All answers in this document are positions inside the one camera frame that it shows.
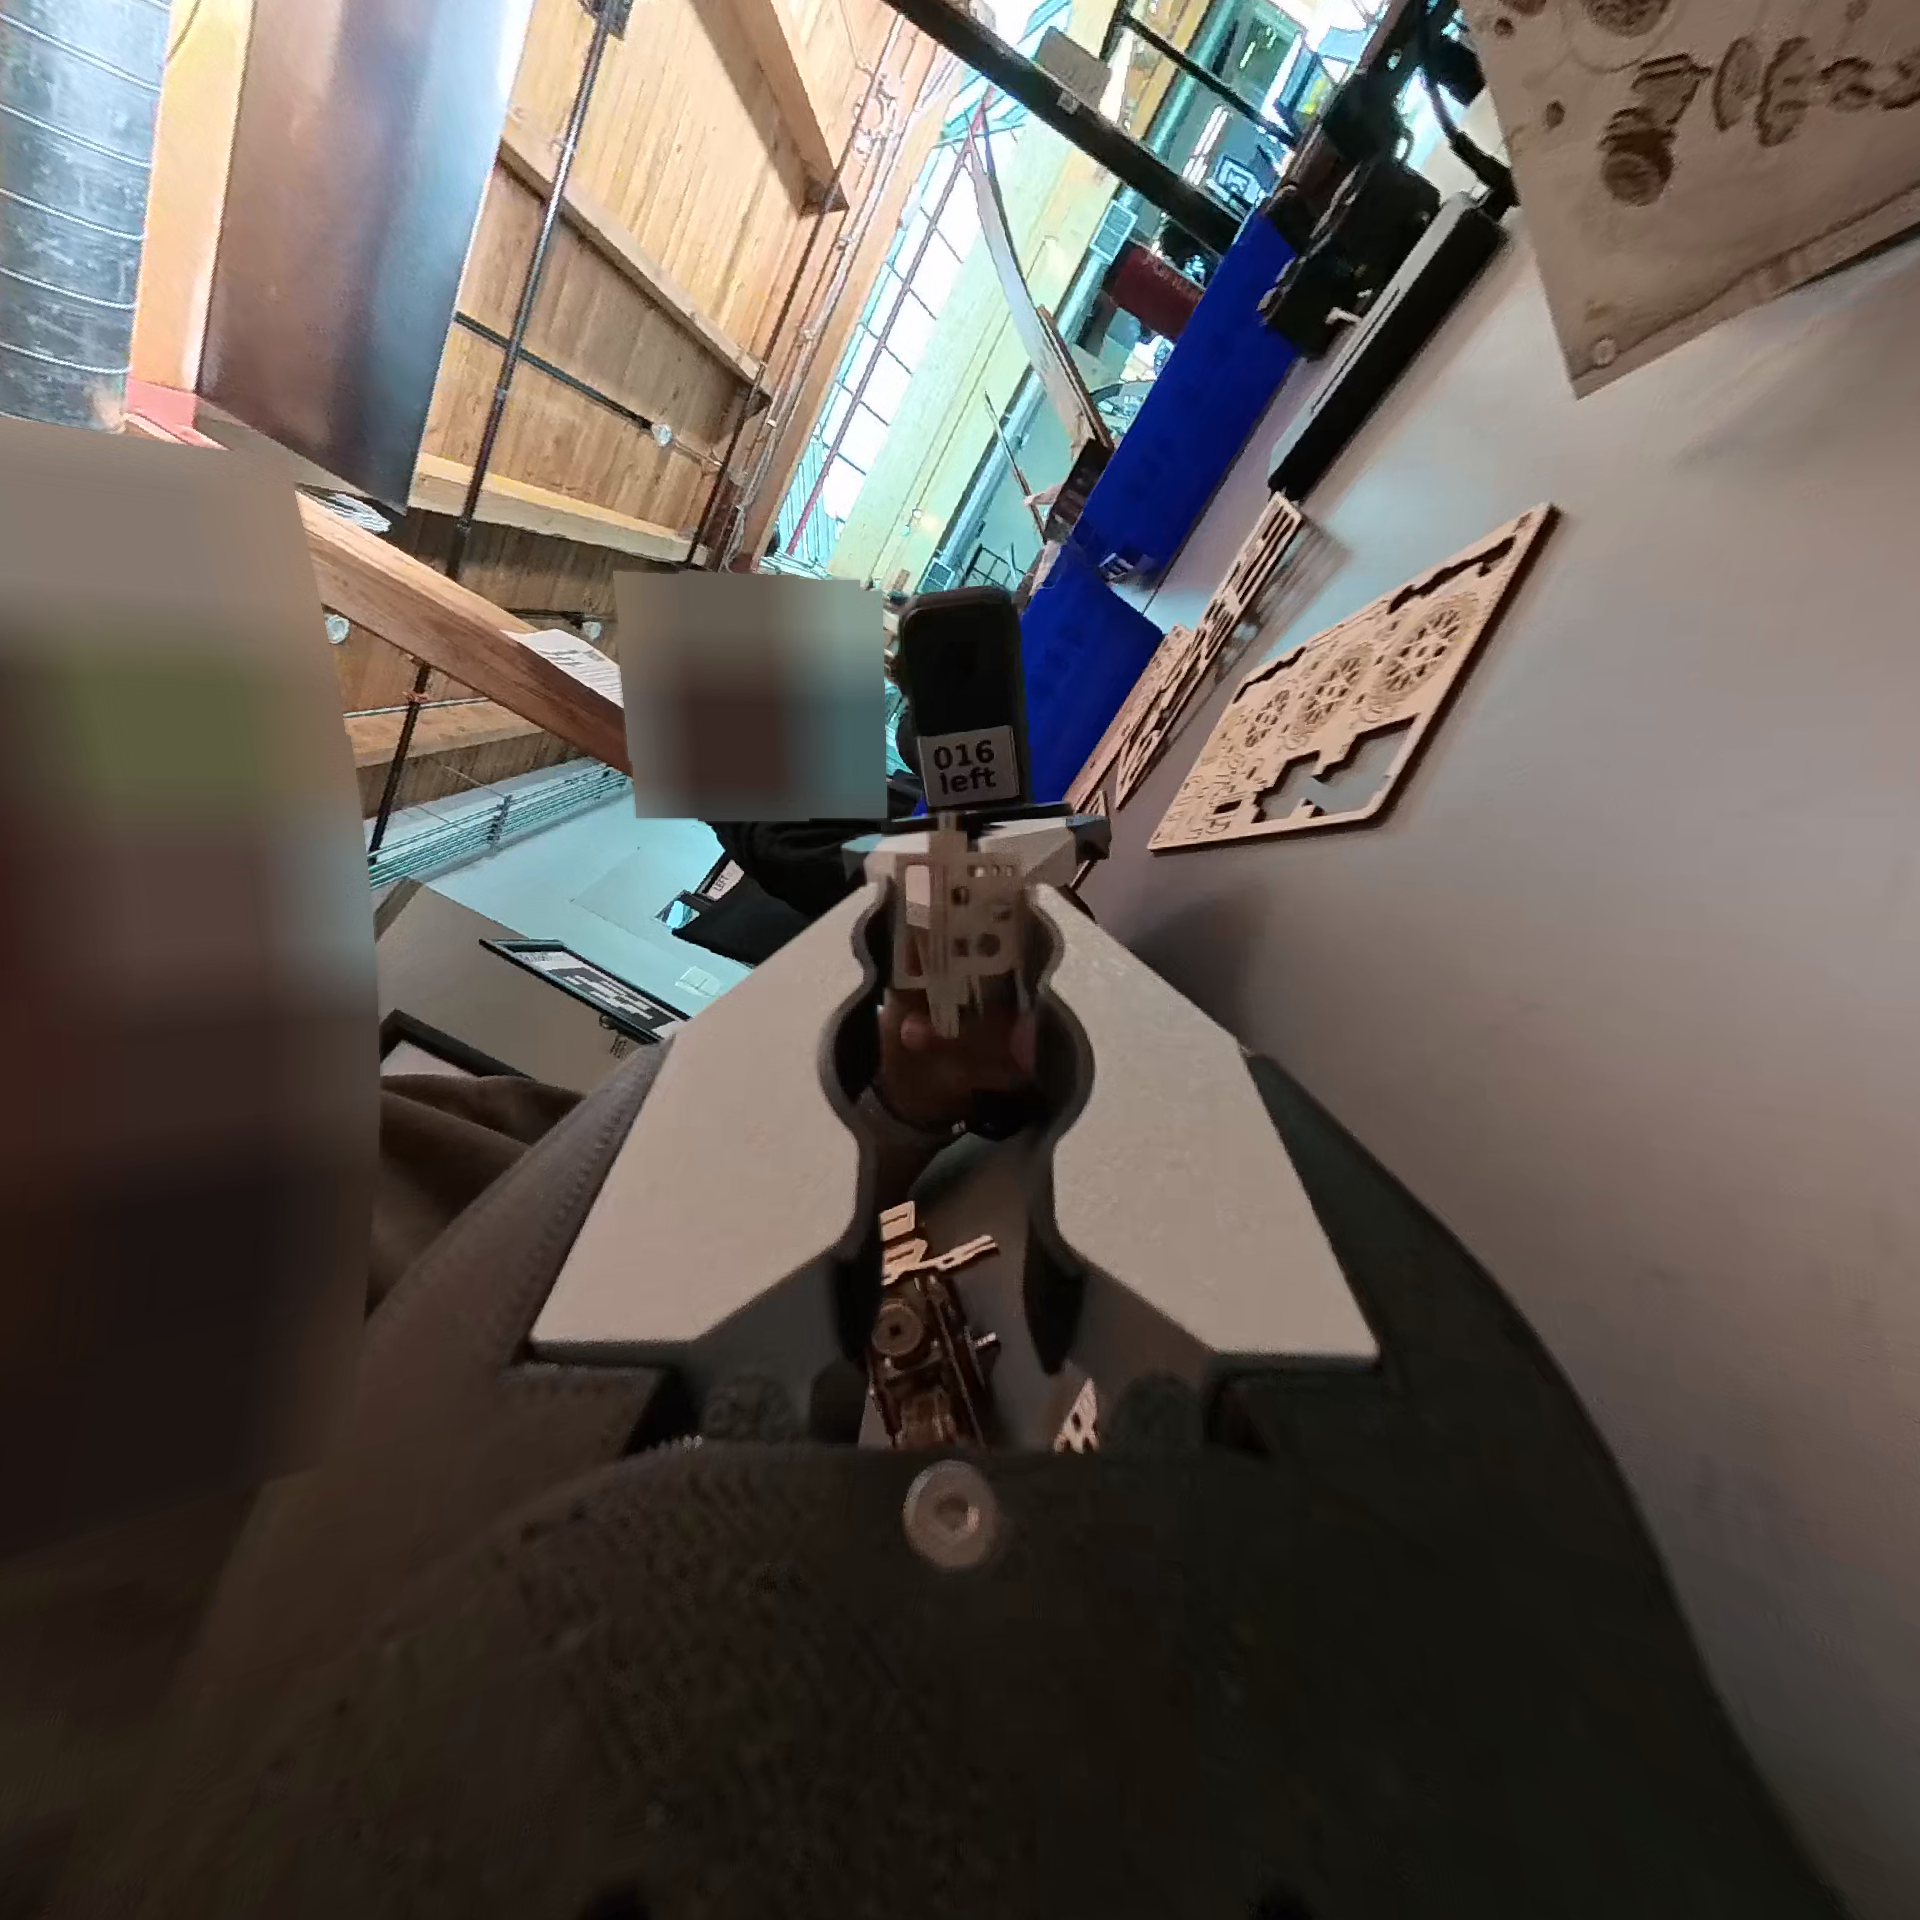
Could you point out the slotted wooden parts sheet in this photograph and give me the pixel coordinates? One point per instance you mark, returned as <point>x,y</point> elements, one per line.
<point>1260,556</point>

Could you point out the model instruction booklet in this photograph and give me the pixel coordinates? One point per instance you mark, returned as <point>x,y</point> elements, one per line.
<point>1725,151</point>

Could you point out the wooden plate with holes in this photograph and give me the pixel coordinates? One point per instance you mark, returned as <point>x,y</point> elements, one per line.
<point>983,924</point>

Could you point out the black picture frame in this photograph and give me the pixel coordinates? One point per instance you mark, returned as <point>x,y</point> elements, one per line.
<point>452,1042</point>

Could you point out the grey desk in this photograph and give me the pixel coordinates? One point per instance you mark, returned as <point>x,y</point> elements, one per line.
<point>1576,1050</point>

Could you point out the person's brown shirt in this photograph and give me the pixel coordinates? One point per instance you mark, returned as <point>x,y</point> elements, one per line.
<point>452,1170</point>

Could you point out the engraved wooden parts sheet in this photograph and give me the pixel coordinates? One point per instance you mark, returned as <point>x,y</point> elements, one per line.
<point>1140,705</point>

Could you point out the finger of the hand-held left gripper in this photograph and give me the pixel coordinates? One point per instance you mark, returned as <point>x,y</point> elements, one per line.
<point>902,867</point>
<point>1044,858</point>

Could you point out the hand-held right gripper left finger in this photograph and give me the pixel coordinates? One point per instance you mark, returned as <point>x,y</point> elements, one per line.
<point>706,1184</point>

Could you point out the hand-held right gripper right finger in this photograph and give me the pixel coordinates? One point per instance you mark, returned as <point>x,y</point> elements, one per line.
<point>1216,1199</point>

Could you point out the black battery charger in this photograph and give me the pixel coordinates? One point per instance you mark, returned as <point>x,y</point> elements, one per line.
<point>1374,164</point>
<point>1323,291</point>

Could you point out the person's left hand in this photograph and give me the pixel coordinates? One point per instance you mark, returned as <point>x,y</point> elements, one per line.
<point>947,1073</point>

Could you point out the wooden parts sheet with wheels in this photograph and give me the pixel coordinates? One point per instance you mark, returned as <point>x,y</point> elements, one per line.
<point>1487,601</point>

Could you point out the pile of wooden model pieces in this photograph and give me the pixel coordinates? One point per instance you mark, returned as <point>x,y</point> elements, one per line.
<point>932,1352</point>

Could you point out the black flat box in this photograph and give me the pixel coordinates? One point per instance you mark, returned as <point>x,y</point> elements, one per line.
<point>1397,340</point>

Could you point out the black framed marker sign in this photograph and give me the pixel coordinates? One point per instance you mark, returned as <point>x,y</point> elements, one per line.
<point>585,984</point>

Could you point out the silver ventilation duct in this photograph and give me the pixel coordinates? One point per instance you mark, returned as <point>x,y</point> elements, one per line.
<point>77,196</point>

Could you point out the white paper sign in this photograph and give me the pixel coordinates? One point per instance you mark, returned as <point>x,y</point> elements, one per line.
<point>570,668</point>

